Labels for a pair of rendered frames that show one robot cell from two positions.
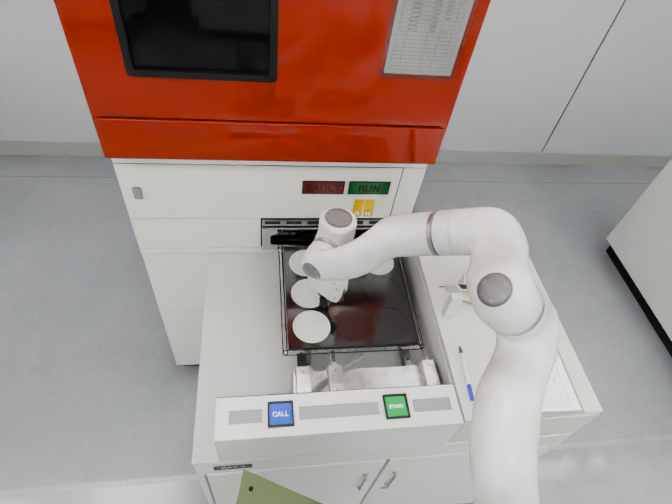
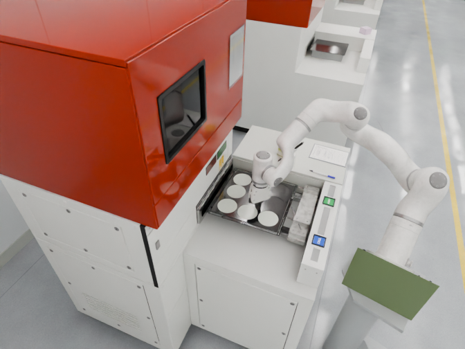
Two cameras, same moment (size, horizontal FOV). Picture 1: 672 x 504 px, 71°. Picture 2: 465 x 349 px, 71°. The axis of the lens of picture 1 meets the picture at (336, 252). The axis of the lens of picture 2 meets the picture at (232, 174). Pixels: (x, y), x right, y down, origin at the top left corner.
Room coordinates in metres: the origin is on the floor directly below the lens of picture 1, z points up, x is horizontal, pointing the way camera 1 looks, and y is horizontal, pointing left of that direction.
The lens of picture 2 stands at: (0.20, 1.02, 2.11)
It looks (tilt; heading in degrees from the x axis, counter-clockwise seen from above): 41 degrees down; 305
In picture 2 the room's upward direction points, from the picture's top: 2 degrees clockwise
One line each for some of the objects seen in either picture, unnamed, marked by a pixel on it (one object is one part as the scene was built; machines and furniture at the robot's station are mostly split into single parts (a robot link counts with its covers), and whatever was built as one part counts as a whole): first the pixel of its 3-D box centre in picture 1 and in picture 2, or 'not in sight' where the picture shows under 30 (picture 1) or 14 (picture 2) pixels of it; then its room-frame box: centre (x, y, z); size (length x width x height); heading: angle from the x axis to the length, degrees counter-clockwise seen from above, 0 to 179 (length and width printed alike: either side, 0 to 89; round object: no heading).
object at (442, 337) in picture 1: (484, 317); (290, 160); (0.79, -0.45, 0.89); 0.62 x 0.35 x 0.14; 14
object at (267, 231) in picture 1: (333, 237); (216, 189); (0.99, 0.02, 0.89); 0.44 x 0.02 x 0.10; 104
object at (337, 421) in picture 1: (337, 422); (321, 229); (0.42, -0.07, 0.89); 0.55 x 0.09 x 0.14; 104
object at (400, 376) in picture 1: (364, 385); (304, 215); (0.54, -0.13, 0.87); 0.36 x 0.08 x 0.03; 104
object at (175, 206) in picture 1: (276, 205); (198, 192); (0.96, 0.19, 1.02); 0.82 x 0.03 x 0.40; 104
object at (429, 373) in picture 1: (430, 376); (311, 190); (0.58, -0.29, 0.89); 0.08 x 0.03 x 0.03; 14
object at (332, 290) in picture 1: (329, 275); (259, 190); (0.73, 0.01, 1.03); 0.10 x 0.07 x 0.11; 60
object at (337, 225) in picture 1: (334, 238); (262, 167); (0.73, 0.01, 1.18); 0.09 x 0.08 x 0.13; 160
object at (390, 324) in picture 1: (346, 292); (254, 198); (0.79, -0.05, 0.90); 0.34 x 0.34 x 0.01; 14
